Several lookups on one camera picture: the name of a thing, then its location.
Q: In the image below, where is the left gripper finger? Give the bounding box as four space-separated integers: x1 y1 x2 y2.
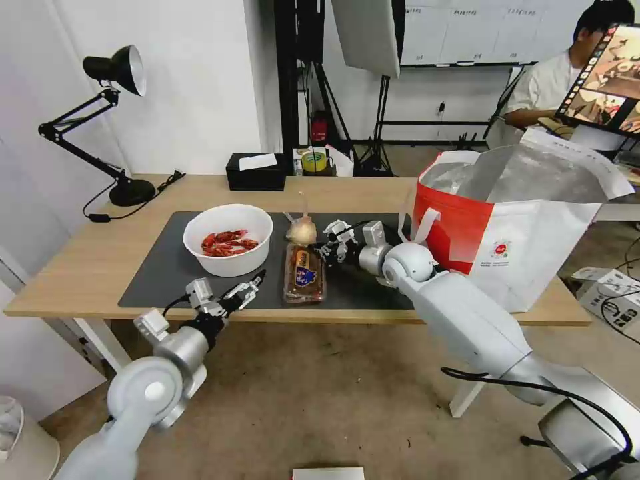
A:
219 269 267 304
228 289 261 317

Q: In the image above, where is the white paper bag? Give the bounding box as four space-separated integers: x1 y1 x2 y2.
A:
325 143 355 177

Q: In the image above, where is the red white takeout bag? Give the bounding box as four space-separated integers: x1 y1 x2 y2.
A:
398 128 635 314

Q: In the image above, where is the crumpled clear plastic wrapper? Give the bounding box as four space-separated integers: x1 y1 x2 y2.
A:
283 191 319 245

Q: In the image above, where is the white round bowl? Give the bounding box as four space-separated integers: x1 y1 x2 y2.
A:
183 203 274 277

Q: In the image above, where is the clear packaged brown bread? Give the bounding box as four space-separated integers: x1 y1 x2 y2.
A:
283 243 331 305

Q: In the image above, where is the dark grey table mat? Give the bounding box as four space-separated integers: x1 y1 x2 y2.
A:
118 211 427 311

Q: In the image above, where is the yellow green tape roll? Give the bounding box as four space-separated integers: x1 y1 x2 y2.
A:
301 151 329 175

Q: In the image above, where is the black tissue box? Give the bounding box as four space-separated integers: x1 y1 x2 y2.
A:
225 151 287 192

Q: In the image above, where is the white table leg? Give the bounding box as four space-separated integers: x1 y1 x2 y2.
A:
449 323 494 419
73 319 132 386

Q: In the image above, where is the black light stand tripod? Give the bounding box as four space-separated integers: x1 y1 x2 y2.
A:
349 73 402 177

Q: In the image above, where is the black desk lamp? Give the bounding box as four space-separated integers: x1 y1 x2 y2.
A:
39 45 157 207

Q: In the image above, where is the robot front shell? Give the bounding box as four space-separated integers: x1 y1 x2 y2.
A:
292 467 366 480

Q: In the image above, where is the white softbox panel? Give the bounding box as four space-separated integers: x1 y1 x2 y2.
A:
329 0 407 79

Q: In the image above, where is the white round bin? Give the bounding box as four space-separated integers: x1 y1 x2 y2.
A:
0 395 61 480

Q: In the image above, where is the whiteboard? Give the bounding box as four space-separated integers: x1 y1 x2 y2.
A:
399 0 545 69

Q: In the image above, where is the person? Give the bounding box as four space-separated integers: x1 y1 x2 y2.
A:
502 0 640 135

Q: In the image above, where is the white cardboard box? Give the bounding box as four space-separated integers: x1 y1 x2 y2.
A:
571 267 640 332

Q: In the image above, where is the computer monitor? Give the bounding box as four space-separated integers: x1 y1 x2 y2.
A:
553 21 640 137

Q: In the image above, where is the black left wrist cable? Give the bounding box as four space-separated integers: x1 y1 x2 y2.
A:
159 293 201 322

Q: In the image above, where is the black lamp power cable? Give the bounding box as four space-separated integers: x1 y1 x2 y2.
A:
82 169 187 224

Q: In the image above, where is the black metal frame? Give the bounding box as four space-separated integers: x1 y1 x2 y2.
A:
276 0 327 152

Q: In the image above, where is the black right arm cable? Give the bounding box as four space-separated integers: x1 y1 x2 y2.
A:
439 367 635 480

